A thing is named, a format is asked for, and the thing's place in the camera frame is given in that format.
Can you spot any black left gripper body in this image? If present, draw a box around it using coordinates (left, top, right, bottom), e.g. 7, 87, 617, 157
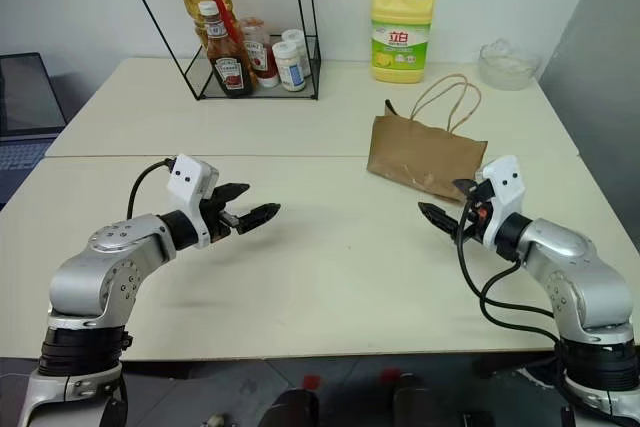
199, 186, 241, 244

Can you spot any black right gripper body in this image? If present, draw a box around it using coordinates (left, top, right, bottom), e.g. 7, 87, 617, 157
456, 178, 495, 246

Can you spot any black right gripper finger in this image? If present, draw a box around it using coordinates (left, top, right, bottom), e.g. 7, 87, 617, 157
417, 201, 459, 241
451, 177, 481, 197

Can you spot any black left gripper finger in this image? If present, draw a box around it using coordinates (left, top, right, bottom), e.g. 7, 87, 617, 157
213, 182, 251, 204
234, 202, 282, 235

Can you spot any brown paper bag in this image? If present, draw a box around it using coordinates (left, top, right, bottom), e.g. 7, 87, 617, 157
365, 73, 490, 205

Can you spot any dark Heinz sauce bottle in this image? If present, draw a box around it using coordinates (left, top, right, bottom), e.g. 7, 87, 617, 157
197, 0, 256, 100

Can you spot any clear glass bowl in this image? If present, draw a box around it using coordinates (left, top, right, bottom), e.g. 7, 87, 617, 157
478, 38, 543, 92

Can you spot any red Heinz ketchup bottle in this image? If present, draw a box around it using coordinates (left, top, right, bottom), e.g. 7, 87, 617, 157
239, 18, 281, 89

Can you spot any yellow dish soap bottle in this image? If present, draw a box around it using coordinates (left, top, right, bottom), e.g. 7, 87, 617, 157
369, 0, 437, 85

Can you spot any dark rounded shape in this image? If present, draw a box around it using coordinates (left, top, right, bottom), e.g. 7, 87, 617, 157
258, 388, 322, 427
391, 385, 442, 427

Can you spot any grey partition panel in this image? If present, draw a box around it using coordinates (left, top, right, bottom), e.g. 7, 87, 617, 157
538, 0, 640, 159

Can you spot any grey laptop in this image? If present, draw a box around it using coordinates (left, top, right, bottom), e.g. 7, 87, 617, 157
0, 51, 69, 189

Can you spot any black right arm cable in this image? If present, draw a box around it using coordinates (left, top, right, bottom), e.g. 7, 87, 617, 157
453, 196, 574, 346

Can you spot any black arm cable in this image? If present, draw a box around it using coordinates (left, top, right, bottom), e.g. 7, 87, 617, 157
127, 158, 177, 221
453, 196, 574, 346

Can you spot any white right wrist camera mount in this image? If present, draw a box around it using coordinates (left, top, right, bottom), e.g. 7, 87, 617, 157
478, 154, 528, 257

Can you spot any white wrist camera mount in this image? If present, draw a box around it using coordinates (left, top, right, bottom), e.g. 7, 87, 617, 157
478, 154, 528, 257
166, 153, 220, 250

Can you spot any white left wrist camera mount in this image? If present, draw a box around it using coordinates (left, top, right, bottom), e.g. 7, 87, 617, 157
166, 153, 220, 250

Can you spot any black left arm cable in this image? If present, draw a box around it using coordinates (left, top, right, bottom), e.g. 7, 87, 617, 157
127, 158, 177, 221

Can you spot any black wire rack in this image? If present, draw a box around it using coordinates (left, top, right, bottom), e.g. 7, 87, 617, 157
115, 0, 323, 102

